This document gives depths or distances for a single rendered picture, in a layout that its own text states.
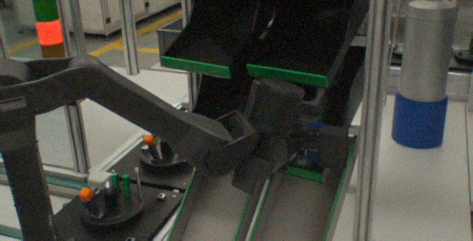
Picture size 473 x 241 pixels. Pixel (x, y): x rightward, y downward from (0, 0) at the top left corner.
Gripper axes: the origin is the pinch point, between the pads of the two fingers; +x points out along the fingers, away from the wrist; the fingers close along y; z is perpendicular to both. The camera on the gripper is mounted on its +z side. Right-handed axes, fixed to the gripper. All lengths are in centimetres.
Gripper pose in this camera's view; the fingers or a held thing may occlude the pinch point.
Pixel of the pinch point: (295, 134)
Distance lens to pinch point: 83.5
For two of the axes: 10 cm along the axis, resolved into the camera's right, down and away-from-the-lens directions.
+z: 0.2, -9.9, -1.6
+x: 4.2, -1.3, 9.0
